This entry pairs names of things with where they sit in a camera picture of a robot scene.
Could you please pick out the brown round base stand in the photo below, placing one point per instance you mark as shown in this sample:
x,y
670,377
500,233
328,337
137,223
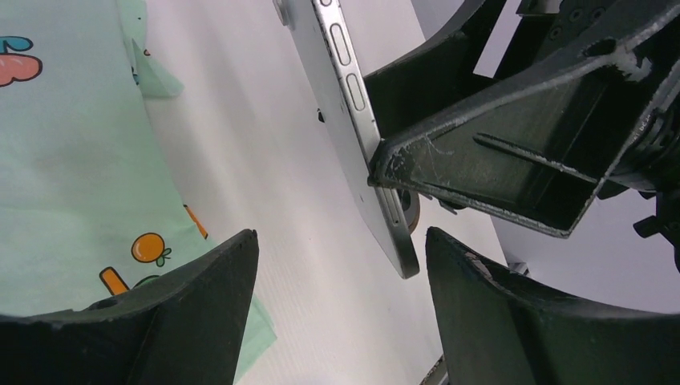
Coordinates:
x,y
410,203

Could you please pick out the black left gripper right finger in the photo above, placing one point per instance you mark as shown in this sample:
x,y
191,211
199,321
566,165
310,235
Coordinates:
x,y
499,327

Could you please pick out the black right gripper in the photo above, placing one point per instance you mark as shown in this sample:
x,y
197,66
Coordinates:
x,y
585,106

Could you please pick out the green cartoon towel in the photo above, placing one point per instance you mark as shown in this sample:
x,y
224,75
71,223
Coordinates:
x,y
89,210

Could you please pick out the black smartphone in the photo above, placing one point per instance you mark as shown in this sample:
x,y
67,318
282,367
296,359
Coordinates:
x,y
327,53

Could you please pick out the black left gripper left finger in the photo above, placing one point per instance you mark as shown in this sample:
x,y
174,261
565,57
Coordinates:
x,y
185,327

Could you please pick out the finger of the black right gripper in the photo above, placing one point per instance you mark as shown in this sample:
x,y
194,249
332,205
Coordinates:
x,y
437,74

